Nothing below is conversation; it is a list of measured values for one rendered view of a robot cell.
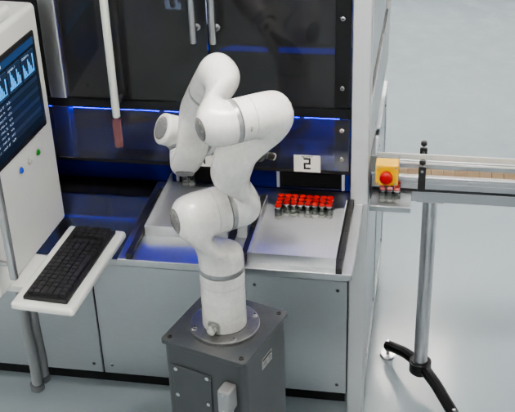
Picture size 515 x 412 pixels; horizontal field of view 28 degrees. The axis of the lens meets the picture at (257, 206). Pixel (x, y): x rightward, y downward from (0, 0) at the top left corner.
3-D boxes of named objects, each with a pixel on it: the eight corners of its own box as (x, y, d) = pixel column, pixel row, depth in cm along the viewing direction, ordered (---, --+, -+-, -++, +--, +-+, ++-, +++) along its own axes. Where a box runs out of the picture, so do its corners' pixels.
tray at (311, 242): (266, 204, 330) (266, 194, 328) (347, 209, 325) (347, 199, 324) (247, 262, 301) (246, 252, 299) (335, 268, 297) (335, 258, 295)
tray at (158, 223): (172, 181, 345) (171, 172, 343) (248, 185, 341) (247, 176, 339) (145, 235, 316) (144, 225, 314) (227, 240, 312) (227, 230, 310)
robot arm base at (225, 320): (239, 354, 267) (236, 296, 258) (176, 335, 275) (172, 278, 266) (271, 315, 282) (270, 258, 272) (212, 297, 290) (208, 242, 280)
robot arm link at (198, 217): (252, 273, 267) (248, 193, 255) (186, 293, 260) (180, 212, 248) (232, 251, 276) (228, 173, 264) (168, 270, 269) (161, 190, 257)
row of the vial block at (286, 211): (276, 212, 325) (276, 199, 323) (333, 216, 322) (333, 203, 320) (275, 216, 323) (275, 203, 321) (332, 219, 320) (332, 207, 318)
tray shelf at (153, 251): (158, 185, 347) (157, 181, 346) (364, 198, 335) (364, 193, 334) (117, 264, 306) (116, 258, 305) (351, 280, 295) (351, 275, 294)
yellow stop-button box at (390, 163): (376, 174, 328) (377, 154, 325) (398, 175, 327) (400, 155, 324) (374, 185, 322) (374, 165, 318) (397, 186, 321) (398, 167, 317)
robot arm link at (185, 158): (226, 135, 243) (198, 181, 270) (225, 74, 248) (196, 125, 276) (190, 132, 241) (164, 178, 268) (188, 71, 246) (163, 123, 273)
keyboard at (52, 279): (75, 229, 335) (74, 222, 334) (115, 233, 332) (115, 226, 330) (23, 299, 301) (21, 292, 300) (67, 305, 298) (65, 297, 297)
